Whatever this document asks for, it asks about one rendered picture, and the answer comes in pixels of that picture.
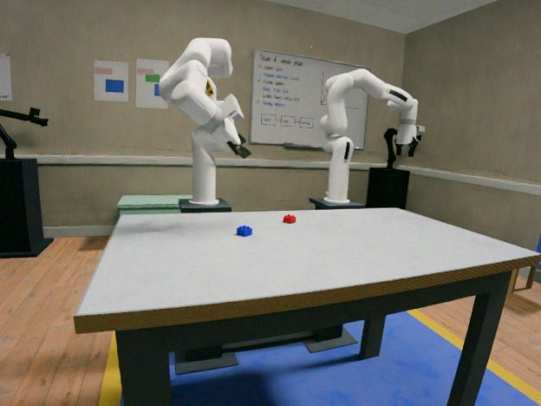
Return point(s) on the red toy brick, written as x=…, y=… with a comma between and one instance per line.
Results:
x=289, y=219

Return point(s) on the blue block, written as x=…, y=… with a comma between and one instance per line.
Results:
x=244, y=231

